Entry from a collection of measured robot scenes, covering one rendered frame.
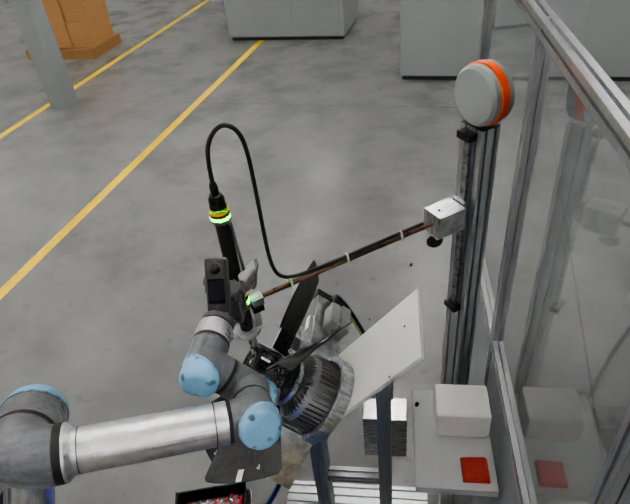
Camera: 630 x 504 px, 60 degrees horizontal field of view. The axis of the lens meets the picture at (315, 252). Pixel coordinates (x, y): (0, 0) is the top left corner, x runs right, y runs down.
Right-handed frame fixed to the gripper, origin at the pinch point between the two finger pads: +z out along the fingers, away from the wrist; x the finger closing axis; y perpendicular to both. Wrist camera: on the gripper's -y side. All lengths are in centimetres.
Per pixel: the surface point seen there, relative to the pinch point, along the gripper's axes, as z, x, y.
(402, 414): 18, 39, 82
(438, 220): 28, 49, 9
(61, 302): 160, -192, 165
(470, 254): 33, 59, 25
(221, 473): -26, -7, 49
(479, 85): 34, 57, -26
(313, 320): 32, 10, 52
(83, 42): 705, -424, 141
